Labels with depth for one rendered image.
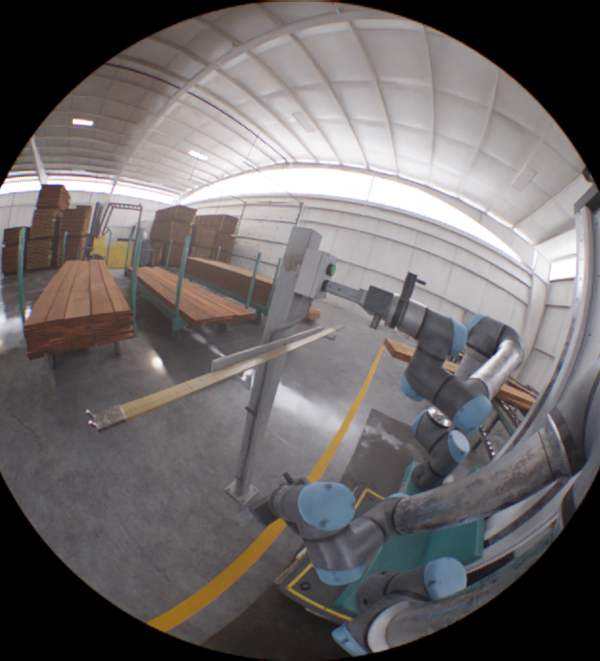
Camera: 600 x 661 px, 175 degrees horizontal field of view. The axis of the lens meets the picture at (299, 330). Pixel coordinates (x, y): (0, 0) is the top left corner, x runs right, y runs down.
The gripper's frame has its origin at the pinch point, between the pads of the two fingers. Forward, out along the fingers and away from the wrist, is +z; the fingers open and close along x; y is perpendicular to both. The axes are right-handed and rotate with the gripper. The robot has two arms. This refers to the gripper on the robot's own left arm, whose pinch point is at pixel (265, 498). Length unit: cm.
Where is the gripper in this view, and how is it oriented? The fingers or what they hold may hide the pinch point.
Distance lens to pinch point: 57.9
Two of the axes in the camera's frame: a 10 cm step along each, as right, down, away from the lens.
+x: -7.3, 1.4, -6.7
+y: -5.3, -7.3, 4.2
